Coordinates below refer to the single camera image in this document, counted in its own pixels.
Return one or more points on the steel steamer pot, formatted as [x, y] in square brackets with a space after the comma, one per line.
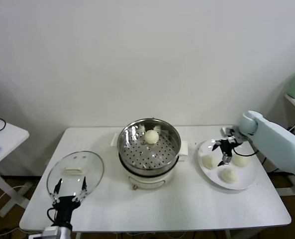
[147, 183]

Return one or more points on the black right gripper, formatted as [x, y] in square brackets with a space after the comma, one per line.
[227, 147]

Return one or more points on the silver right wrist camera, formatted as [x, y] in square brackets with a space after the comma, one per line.
[228, 130]

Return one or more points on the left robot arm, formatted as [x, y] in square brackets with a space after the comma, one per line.
[65, 233]

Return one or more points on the white plate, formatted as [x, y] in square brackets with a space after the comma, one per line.
[246, 179]

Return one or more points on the white steamed baozi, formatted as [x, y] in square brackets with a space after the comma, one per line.
[151, 137]
[228, 175]
[241, 161]
[208, 161]

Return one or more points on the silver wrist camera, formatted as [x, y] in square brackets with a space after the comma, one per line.
[228, 130]
[51, 232]

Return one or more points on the steel steamer basket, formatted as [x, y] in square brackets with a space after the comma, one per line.
[162, 155]

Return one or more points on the white side table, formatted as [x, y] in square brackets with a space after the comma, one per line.
[10, 135]

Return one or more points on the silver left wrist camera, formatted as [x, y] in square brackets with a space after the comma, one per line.
[51, 232]

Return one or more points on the glass pot lid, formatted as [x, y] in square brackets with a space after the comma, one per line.
[92, 164]

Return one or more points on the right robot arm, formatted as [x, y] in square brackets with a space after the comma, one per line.
[274, 139]

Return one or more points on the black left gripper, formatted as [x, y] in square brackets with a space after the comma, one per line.
[64, 206]

